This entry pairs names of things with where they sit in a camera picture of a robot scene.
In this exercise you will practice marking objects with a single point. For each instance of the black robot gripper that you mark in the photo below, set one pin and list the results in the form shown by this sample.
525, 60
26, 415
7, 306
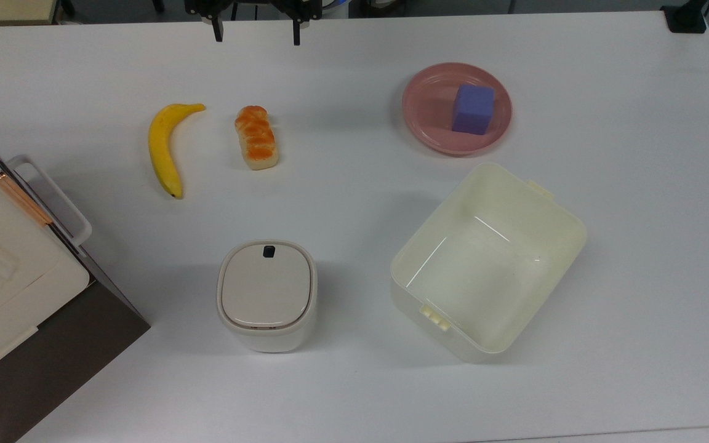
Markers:
256, 2

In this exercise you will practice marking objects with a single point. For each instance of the purple cube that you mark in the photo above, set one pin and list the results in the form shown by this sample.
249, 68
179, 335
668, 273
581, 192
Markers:
472, 109

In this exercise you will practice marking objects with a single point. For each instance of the toy bread loaf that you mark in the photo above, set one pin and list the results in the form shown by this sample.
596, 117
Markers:
256, 138

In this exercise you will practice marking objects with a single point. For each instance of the yellow banana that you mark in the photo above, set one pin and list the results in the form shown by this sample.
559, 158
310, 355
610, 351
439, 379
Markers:
160, 144

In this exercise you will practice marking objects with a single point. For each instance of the pink plate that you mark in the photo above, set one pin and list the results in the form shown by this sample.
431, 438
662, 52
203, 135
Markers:
428, 114

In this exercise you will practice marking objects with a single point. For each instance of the wooden desk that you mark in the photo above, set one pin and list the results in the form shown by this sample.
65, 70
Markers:
7, 9

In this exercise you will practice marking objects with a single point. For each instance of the small beige trash can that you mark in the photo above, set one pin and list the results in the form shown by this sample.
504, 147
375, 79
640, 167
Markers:
266, 295

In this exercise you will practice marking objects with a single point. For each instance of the cream plastic storage box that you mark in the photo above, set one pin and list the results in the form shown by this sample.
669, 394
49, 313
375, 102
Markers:
490, 264

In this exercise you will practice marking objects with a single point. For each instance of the white mini cabinet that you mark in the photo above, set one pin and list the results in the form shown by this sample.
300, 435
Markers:
4, 264

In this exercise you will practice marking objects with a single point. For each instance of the dark brown drawer box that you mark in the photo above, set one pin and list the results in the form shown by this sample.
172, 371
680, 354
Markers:
53, 363

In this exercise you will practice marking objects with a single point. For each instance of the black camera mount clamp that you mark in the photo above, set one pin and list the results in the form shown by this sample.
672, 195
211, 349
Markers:
685, 18

